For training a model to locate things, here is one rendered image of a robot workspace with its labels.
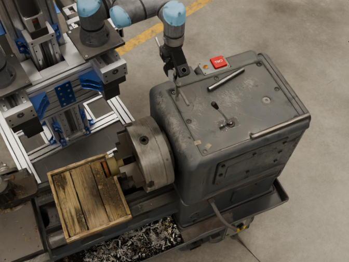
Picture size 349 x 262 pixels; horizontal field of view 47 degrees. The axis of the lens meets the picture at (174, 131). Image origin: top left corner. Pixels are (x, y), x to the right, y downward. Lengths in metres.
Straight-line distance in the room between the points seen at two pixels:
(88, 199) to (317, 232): 1.65
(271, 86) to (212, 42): 1.95
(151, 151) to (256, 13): 2.66
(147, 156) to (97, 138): 1.28
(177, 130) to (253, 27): 2.41
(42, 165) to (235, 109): 1.55
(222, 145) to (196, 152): 0.11
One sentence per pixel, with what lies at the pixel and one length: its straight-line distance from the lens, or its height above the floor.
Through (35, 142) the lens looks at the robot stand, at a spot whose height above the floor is 0.21.
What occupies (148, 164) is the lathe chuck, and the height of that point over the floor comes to 1.20.
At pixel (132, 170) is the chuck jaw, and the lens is 1.71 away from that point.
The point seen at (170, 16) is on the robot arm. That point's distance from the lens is 1.36.
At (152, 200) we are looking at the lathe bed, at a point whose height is 0.87.
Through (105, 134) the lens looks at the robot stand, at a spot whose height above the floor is 0.21.
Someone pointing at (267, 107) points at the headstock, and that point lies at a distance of 1.74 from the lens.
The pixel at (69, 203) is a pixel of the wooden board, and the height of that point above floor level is 0.88.
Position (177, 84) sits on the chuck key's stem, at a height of 1.39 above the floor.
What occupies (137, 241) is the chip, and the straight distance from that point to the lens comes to 2.15.
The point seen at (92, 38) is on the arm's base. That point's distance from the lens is 2.03.
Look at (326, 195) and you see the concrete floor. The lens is 3.08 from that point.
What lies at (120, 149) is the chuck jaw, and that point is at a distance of 1.72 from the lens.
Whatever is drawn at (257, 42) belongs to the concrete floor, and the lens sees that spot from 3.79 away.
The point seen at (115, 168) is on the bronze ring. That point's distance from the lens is 1.72.
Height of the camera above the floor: 2.63
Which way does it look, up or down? 58 degrees down
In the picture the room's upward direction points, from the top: 2 degrees clockwise
